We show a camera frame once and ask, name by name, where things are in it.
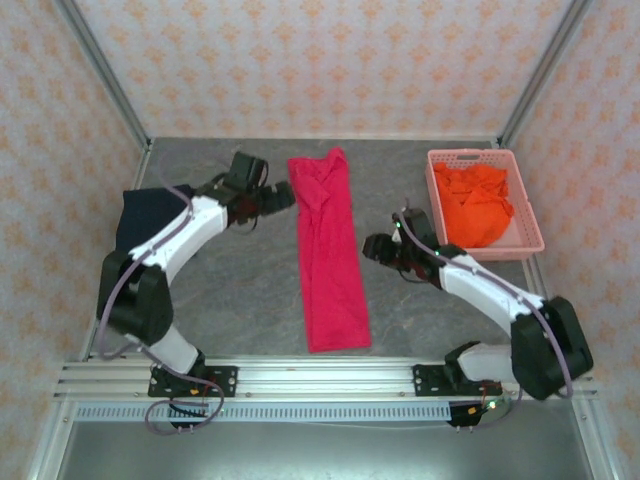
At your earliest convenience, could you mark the pink t-shirt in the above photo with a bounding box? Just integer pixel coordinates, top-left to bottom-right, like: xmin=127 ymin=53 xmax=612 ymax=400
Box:
xmin=286 ymin=145 xmax=374 ymax=354

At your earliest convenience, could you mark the orange t-shirt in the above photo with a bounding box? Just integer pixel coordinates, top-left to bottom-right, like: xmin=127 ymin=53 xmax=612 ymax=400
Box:
xmin=432 ymin=160 xmax=516 ymax=250

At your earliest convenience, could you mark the navy blue t-shirt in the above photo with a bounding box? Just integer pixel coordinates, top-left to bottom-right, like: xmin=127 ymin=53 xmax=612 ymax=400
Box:
xmin=114 ymin=183 xmax=194 ymax=251

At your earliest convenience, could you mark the pink plastic basket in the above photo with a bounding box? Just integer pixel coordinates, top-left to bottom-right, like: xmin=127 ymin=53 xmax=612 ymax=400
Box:
xmin=424 ymin=148 xmax=546 ymax=263

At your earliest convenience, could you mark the black right base electronics box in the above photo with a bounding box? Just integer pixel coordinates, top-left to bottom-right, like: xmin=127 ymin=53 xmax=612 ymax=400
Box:
xmin=446 ymin=397 xmax=511 ymax=431

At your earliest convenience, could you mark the grey metal sheet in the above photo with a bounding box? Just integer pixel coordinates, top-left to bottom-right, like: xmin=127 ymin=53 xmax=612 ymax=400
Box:
xmin=54 ymin=421 xmax=601 ymax=480

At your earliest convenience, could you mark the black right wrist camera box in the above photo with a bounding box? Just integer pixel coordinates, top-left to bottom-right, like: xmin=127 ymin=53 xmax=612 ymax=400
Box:
xmin=394 ymin=205 xmax=431 ymax=246

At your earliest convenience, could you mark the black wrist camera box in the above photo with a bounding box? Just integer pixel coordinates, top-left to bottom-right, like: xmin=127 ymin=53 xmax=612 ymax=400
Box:
xmin=394 ymin=205 xmax=431 ymax=246
xmin=227 ymin=151 xmax=270 ymax=192

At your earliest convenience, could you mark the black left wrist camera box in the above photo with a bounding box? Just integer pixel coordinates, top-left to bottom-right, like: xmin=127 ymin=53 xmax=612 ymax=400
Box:
xmin=227 ymin=151 xmax=270 ymax=192

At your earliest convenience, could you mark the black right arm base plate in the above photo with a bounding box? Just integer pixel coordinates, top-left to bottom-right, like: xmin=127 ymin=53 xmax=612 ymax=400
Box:
xmin=412 ymin=363 xmax=503 ymax=399

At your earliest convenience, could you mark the aluminium mounting rail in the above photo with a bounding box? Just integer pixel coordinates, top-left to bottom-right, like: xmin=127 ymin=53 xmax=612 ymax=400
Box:
xmin=54 ymin=353 xmax=600 ymax=401

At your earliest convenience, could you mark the slotted grey cable duct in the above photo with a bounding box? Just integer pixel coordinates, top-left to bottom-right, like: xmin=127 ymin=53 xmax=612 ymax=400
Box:
xmin=74 ymin=402 xmax=454 ymax=424

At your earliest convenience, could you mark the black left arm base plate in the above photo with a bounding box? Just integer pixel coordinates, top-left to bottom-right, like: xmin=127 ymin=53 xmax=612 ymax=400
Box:
xmin=147 ymin=365 xmax=239 ymax=399

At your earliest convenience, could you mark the purple-grey right arm cable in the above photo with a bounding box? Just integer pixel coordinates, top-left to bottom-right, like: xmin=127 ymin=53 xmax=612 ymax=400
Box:
xmin=392 ymin=199 xmax=574 ymax=431

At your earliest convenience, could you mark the aluminium frame post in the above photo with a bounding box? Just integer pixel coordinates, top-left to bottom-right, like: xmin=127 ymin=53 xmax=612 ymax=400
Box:
xmin=53 ymin=0 xmax=154 ymax=151
xmin=498 ymin=0 xmax=594 ymax=149

